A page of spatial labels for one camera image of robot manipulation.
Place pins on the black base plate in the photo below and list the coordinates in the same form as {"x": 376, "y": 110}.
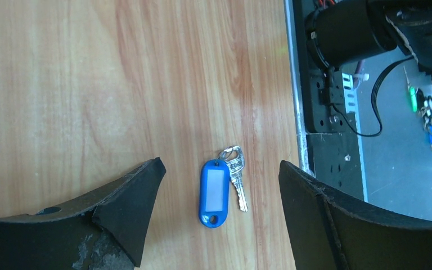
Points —
{"x": 328, "y": 149}

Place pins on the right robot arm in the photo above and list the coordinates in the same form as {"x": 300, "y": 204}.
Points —
{"x": 350, "y": 31}

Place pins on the blue tag key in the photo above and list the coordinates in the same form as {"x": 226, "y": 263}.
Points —
{"x": 215, "y": 179}

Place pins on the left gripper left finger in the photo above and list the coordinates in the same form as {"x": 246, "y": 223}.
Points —
{"x": 102, "y": 229}

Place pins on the white slotted cable duct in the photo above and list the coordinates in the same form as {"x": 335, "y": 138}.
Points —
{"x": 351, "y": 105}

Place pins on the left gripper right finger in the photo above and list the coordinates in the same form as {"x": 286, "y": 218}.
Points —
{"x": 329, "y": 229}

